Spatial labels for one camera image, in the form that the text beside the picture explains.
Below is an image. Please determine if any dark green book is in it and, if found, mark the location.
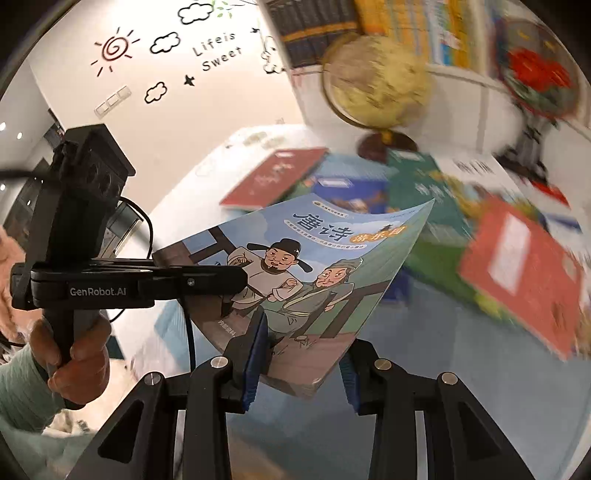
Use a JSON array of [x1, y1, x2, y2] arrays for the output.
[[385, 150, 476, 296]]

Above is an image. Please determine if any row of shelf books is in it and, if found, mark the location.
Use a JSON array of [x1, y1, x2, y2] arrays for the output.
[[261, 0, 522, 77]]

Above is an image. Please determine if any white bookshelf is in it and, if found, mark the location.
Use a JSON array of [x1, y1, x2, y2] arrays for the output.
[[259, 0, 591, 153]]

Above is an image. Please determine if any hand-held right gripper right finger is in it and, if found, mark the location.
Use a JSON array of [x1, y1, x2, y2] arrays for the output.
[[339, 339, 525, 480]]

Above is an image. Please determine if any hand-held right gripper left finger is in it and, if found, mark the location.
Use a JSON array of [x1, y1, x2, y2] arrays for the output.
[[65, 307, 269, 480]]

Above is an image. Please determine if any white wall switch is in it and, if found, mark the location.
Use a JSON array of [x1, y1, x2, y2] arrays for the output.
[[95, 88, 132, 116]]

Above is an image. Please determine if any person's left hand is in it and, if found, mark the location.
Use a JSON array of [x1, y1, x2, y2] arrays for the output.
[[30, 316, 114, 409]]

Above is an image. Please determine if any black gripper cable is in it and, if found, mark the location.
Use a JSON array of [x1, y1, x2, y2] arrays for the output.
[[99, 196, 197, 370]]

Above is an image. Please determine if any round red flower fan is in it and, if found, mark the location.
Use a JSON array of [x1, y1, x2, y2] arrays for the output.
[[496, 18, 585, 123]]

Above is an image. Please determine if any light blue textured mat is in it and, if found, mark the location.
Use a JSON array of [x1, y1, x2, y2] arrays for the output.
[[152, 152, 583, 480]]

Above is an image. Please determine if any dark red book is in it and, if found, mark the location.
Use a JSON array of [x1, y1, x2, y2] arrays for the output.
[[219, 147, 329, 213]]

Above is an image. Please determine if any blue cartoon men book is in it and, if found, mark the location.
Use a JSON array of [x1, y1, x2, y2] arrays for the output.
[[152, 198, 435, 400]]

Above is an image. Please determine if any black fan stand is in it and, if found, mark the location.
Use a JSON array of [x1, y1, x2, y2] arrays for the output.
[[499, 115, 561, 185]]

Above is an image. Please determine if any person's left forearm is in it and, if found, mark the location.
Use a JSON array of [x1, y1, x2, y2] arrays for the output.
[[0, 348, 98, 480]]

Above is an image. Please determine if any yellow desk globe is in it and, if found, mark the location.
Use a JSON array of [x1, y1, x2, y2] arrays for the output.
[[321, 34, 435, 162]]

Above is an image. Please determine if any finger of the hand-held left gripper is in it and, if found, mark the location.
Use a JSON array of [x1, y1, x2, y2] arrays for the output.
[[152, 263, 247, 301]]

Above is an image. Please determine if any coral red poetry book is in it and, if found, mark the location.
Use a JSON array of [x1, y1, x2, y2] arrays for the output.
[[457, 196, 587, 361]]

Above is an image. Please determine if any red sun wall decal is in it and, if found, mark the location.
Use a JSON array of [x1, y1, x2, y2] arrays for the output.
[[90, 25, 141, 77]]

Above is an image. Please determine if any dark blue book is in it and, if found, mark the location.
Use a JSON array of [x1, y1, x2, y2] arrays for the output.
[[302, 157, 398, 215]]

